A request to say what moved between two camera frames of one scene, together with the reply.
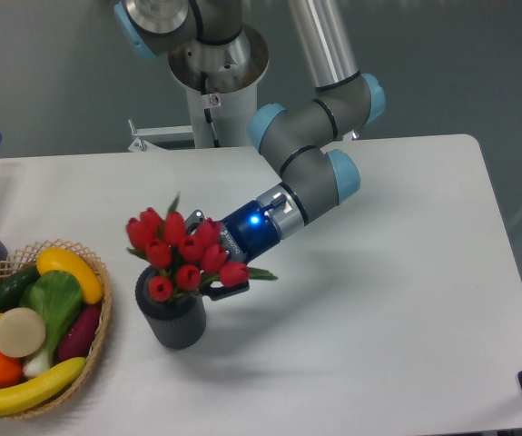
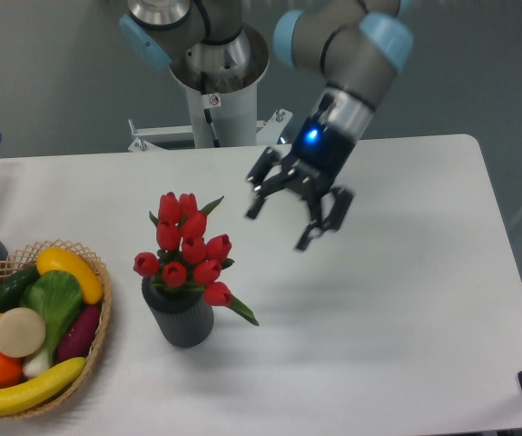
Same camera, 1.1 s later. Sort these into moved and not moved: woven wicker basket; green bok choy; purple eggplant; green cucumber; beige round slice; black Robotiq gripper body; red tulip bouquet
Moved: red tulip bouquet; black Robotiq gripper body
Not moved: green bok choy; purple eggplant; beige round slice; green cucumber; woven wicker basket
